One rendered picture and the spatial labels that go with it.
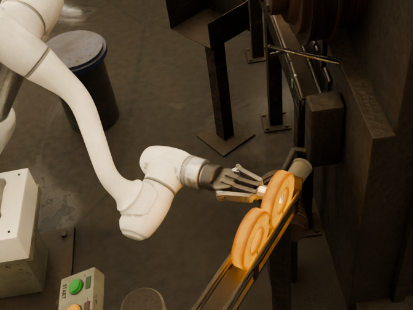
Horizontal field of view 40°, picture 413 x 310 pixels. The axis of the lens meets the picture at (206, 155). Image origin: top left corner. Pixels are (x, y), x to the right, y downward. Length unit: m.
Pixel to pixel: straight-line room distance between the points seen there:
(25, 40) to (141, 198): 0.50
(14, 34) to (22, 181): 0.74
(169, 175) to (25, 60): 0.49
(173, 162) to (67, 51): 1.22
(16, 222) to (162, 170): 0.59
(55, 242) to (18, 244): 0.51
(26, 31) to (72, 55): 1.16
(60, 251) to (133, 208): 0.91
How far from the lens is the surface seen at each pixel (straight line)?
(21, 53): 1.48
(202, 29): 2.33
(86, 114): 1.53
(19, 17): 1.51
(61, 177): 2.71
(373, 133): 1.45
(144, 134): 2.79
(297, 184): 1.56
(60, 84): 1.51
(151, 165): 1.62
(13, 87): 1.83
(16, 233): 1.94
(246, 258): 1.38
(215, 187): 1.54
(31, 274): 2.23
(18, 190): 2.07
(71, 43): 2.74
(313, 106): 1.62
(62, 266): 2.37
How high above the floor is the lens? 1.88
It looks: 46 degrees down
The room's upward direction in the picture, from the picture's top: 9 degrees counter-clockwise
